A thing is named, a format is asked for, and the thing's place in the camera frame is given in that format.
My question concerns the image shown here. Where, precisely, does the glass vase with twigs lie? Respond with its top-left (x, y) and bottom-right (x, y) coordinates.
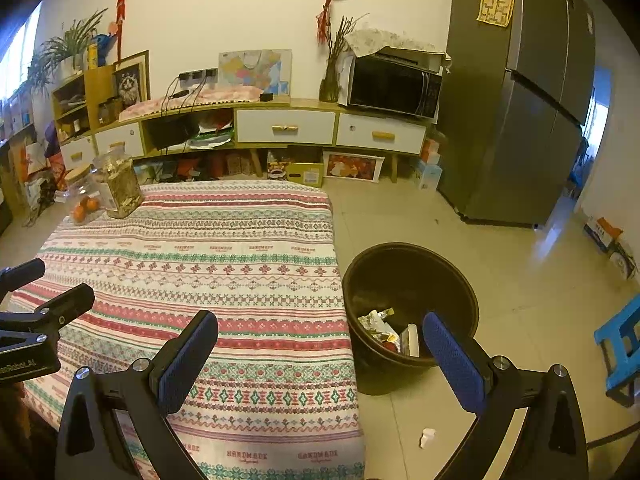
top-left (319, 14), bottom-right (371, 103)

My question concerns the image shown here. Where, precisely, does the white framed orange picture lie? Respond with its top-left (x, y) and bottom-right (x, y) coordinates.
top-left (322, 151), bottom-right (386, 182)

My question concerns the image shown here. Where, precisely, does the blue figurine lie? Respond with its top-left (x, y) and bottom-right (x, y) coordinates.
top-left (90, 34), bottom-right (118, 68)

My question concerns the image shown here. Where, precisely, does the yellow paper note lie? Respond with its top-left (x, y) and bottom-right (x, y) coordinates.
top-left (476, 0), bottom-right (515, 27)

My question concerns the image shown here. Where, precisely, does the blue plastic stool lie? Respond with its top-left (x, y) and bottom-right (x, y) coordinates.
top-left (593, 292), bottom-right (640, 406)

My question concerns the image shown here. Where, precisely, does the framed animal picture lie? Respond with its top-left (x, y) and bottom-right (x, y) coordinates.
top-left (112, 50), bottom-right (151, 106)

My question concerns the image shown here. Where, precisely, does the glass jar with dried food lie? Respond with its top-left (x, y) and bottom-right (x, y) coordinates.
top-left (92, 141), bottom-right (144, 219)

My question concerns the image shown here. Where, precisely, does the black microwave oven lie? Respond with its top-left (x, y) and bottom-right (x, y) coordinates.
top-left (347, 55), bottom-right (443, 121)

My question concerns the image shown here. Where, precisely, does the dark round waste bin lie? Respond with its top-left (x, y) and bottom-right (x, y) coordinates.
top-left (341, 242), bottom-right (479, 396)

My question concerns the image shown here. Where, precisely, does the large potted green plant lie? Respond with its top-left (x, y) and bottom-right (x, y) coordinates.
top-left (42, 7), bottom-right (108, 73)

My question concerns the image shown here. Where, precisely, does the pink cloth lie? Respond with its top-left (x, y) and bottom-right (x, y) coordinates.
top-left (118, 85), bottom-right (264, 121)

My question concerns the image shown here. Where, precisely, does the person's left forearm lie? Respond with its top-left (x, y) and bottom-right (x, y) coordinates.
top-left (0, 380), bottom-right (61, 480)

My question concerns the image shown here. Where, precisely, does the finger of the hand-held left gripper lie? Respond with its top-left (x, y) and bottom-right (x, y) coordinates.
top-left (0, 258), bottom-right (46, 293)
top-left (30, 283), bottom-right (96, 331)

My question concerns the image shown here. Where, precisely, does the orange white cardboard box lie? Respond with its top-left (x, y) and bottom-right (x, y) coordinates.
top-left (582, 216), bottom-right (624, 254)

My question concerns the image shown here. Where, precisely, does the small potted green plant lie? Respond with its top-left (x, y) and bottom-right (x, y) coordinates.
top-left (25, 50), bottom-right (53, 91)

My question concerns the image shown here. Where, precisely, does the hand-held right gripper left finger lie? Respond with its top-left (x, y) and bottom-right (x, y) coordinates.
top-left (55, 309), bottom-right (219, 480)

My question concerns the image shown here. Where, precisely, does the light blue box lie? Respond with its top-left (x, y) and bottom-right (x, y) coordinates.
top-left (420, 160), bottom-right (443, 191)

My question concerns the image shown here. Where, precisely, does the map poster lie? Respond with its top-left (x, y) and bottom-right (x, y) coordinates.
top-left (218, 49), bottom-right (293, 96)

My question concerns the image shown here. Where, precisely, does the grey refrigerator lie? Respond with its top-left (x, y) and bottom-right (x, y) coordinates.
top-left (437, 0), bottom-right (598, 228)

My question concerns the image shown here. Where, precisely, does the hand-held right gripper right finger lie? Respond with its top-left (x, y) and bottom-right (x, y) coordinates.
top-left (422, 310), bottom-right (590, 480)

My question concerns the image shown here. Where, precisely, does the pile of shopping bags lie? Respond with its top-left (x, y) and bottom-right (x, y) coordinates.
top-left (10, 135), bottom-right (71, 211)

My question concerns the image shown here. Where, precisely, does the window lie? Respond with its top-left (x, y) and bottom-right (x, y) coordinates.
top-left (0, 2), bottom-right (43, 101)

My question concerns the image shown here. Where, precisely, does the folded cloth pile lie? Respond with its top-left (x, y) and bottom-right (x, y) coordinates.
top-left (190, 110), bottom-right (236, 150)

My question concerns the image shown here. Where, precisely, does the yellow wooden shelf unit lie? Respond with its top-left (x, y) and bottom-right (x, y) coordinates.
top-left (50, 65), bottom-right (118, 138)

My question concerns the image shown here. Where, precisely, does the yellow cardboard box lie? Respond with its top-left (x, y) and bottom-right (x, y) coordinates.
top-left (286, 161), bottom-right (325, 188)

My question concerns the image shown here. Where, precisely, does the striped patterned tablecloth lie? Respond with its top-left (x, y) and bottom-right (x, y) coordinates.
top-left (10, 180), bottom-right (368, 480)

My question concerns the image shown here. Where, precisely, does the yellow wrapper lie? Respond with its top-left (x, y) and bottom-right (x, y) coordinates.
top-left (356, 307), bottom-right (401, 343)

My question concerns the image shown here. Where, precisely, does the black electronic box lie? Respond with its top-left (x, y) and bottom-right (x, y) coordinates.
top-left (147, 115), bottom-right (196, 151)

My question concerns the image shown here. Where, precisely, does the wooden TV cabinet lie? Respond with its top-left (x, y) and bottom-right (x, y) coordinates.
top-left (57, 97), bottom-right (433, 183)

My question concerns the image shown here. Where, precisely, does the white cabinet drawer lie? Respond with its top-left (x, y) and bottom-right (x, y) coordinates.
top-left (336, 113), bottom-right (427, 156)
top-left (60, 136), bottom-right (97, 171)
top-left (94, 121), bottom-right (143, 161)
top-left (235, 109), bottom-right (336, 144)

